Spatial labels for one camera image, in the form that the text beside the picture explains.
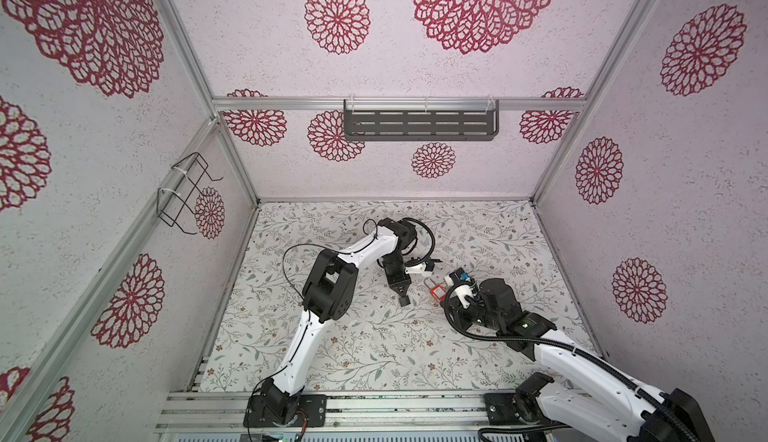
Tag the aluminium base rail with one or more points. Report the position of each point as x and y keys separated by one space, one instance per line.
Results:
x=375 y=388

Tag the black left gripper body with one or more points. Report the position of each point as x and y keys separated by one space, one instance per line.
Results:
x=395 y=269

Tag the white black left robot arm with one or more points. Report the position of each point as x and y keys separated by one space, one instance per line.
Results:
x=326 y=297

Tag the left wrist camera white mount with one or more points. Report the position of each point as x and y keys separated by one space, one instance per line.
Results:
x=423 y=269

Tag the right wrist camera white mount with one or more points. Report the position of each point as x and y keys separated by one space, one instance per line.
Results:
x=464 y=287

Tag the dark grey wall shelf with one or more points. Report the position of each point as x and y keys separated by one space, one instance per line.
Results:
x=421 y=125

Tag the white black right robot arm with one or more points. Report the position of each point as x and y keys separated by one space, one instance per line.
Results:
x=577 y=389

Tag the red padlock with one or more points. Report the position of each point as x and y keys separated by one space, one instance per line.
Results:
x=437 y=290

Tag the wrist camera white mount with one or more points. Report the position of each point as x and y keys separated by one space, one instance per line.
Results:
x=423 y=269
x=464 y=287

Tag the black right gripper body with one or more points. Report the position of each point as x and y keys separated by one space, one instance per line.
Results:
x=475 y=314

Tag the black wire wall basket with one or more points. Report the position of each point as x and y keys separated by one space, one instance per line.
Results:
x=193 y=205

